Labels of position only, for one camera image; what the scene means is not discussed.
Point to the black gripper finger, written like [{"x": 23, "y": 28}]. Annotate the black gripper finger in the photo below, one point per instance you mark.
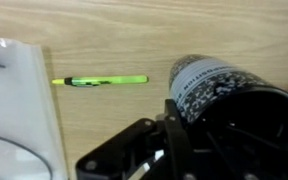
[{"x": 162, "y": 143}]

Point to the black speckled composition mug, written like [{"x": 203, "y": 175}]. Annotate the black speckled composition mug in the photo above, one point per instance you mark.
[{"x": 237, "y": 122}]

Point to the green highlighter pen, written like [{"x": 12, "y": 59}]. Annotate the green highlighter pen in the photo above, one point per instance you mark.
[{"x": 96, "y": 81}]

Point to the clear plastic bag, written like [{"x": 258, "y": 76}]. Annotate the clear plastic bag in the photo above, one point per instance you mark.
[{"x": 30, "y": 142}]

